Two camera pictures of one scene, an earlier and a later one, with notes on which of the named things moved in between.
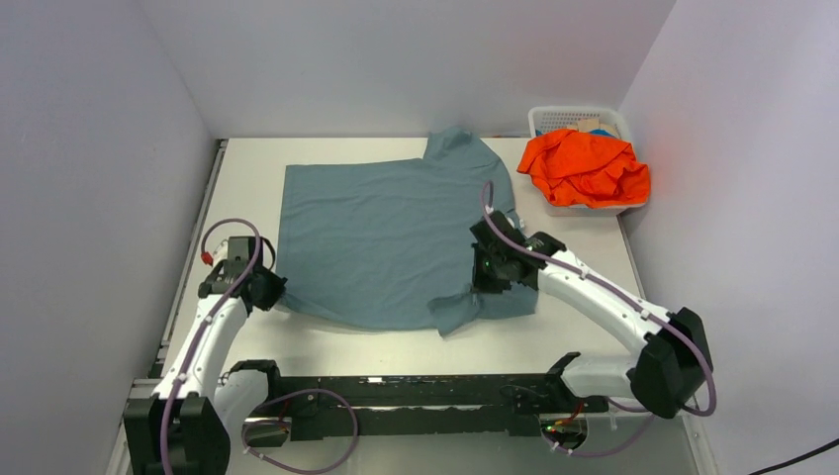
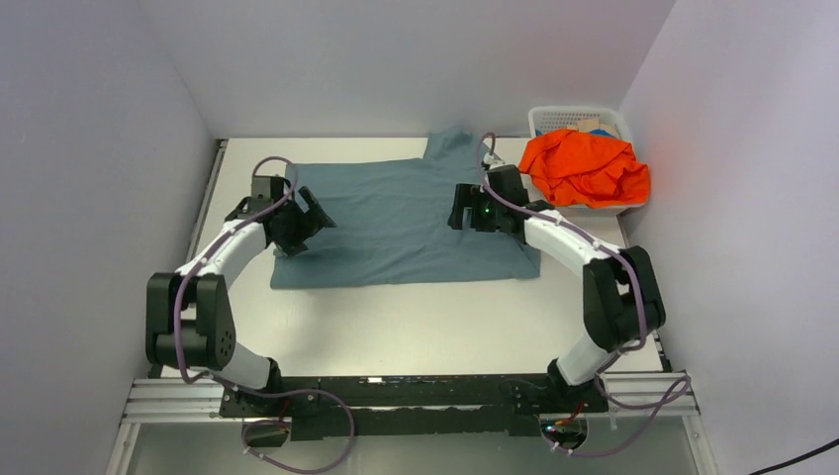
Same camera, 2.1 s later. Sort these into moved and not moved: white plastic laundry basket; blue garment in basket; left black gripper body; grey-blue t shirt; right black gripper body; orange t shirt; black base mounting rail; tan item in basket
Moved: grey-blue t shirt; right black gripper body; left black gripper body
Not moved: blue garment in basket; orange t shirt; white plastic laundry basket; black base mounting rail; tan item in basket
